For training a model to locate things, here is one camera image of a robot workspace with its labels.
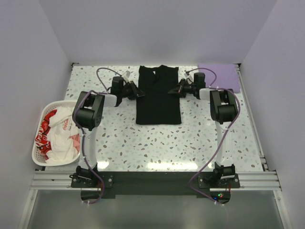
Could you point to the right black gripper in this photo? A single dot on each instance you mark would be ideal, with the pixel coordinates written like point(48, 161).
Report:
point(179, 89)

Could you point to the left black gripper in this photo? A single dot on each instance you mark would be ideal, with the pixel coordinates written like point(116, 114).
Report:
point(136, 91)

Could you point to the black t shirt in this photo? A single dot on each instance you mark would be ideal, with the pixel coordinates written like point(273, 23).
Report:
point(158, 107)

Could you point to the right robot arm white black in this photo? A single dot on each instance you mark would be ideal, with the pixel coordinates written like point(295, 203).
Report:
point(219, 171)

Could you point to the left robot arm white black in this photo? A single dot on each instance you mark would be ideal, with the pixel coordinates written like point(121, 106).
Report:
point(87, 115)

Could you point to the folded purple t shirt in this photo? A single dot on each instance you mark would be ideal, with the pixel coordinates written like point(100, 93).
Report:
point(227, 76)

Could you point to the pink garment in basket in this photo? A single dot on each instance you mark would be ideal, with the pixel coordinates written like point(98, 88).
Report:
point(76, 141)

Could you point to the white red printed t shirt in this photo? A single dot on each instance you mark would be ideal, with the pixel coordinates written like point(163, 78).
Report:
point(59, 136)

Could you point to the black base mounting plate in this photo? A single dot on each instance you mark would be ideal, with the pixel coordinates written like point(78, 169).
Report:
point(222, 195)

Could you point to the white plastic laundry basket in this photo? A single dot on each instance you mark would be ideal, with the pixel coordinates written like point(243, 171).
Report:
point(39, 152)

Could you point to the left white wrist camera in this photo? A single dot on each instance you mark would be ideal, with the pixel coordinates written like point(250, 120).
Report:
point(126, 75)

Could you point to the aluminium frame rail right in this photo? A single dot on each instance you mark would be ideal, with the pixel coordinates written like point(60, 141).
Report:
point(250, 114)

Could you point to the aluminium frame rail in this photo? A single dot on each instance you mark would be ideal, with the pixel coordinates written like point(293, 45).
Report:
point(61, 180)
point(250, 114)

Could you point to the aluminium frame rail front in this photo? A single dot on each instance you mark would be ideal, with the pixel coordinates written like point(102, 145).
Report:
point(61, 180)

